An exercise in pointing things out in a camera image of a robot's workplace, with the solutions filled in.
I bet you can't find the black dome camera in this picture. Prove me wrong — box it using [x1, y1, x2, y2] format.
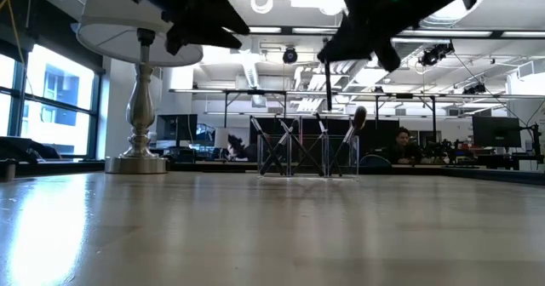
[282, 46, 299, 65]

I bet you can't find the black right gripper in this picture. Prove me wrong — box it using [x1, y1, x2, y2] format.
[317, 4, 410, 73]

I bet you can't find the white shade silver table lamp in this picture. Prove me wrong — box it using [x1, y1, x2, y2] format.
[76, 0, 204, 175]

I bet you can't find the black metal rig frame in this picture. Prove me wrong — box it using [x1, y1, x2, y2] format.
[169, 88, 545, 129]

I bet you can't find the person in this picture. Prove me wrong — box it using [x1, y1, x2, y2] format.
[385, 126, 425, 166]

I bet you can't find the black computer monitor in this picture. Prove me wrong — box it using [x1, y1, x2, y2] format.
[155, 113, 199, 141]
[472, 115, 522, 149]

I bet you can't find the black background robot equipment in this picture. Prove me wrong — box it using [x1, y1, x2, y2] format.
[423, 139, 473, 166]

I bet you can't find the black eyeliner pencil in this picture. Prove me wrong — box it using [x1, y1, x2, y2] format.
[324, 60, 334, 112]

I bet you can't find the yellow hanging cable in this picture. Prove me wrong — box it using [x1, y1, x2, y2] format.
[0, 0, 26, 66]

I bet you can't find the dark blue chair back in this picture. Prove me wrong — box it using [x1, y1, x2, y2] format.
[360, 154, 393, 169]

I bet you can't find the white cable coil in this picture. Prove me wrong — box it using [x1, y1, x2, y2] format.
[250, 0, 274, 15]

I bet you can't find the clear acrylic brush holder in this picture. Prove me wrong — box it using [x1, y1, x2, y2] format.
[256, 132, 361, 180]

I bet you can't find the grey metal post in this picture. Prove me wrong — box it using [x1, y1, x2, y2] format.
[0, 157, 20, 183]

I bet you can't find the black aluminium table frame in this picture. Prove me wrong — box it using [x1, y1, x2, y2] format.
[0, 160, 545, 187]

